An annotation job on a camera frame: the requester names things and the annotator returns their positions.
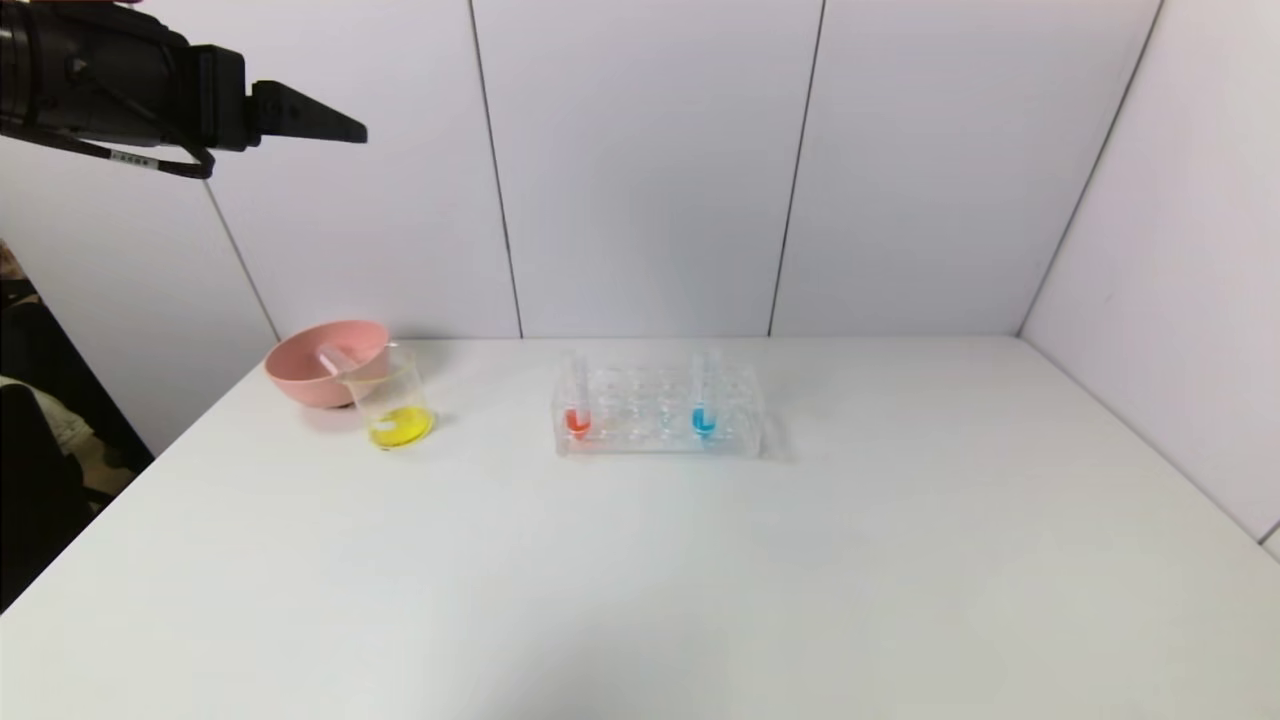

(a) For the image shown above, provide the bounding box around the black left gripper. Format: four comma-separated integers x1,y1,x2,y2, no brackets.
70,25,369,152

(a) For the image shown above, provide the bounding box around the clear glass beaker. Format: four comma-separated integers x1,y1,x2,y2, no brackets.
341,345,437,453

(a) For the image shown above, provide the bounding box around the test tube with red pigment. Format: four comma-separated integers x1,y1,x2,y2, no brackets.
560,347,593,442

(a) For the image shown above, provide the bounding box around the clear acrylic test tube rack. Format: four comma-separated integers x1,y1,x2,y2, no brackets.
552,350,767,461

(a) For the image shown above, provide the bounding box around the test tube with blue pigment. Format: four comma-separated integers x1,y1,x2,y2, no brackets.
691,347,721,442

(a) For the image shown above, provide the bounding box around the pink plastic bowl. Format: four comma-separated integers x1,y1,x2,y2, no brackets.
264,321,393,410

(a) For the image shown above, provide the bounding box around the beige crumpled cloth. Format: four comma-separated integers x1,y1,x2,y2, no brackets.
30,385,101,471

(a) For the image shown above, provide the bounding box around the black background furniture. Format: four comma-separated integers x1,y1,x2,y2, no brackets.
0,240,156,613

